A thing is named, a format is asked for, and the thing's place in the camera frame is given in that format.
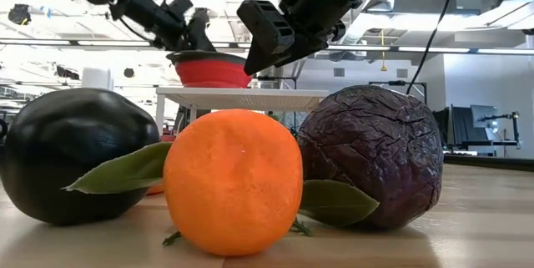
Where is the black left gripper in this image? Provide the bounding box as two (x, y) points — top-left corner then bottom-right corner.
(141, 0), (218, 54)

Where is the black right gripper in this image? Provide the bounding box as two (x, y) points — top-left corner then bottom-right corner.
(236, 0), (364, 77)

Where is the red grey collapsible colander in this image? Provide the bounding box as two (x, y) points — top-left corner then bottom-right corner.
(165, 49), (254, 89)

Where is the wrinkled purple fruit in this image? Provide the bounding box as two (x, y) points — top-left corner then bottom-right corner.
(296, 83), (445, 230)

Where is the glossy black plum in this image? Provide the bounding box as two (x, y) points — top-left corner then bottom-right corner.
(0, 87), (162, 225)

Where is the white perforated metal rack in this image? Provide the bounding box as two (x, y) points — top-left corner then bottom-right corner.
(154, 87), (330, 135)

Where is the white box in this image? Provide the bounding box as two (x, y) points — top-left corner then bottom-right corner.
(81, 67), (113, 92)

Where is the leafy orange mandarin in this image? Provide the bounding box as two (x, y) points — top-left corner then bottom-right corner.
(62, 108), (380, 257)

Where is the black desk monitor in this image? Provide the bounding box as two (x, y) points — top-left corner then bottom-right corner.
(449, 105), (476, 146)

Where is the yellow hanging cord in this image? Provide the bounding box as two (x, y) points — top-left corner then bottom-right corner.
(379, 29), (388, 73)

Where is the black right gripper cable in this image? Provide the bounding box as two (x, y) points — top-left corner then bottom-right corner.
(405, 0), (458, 95)

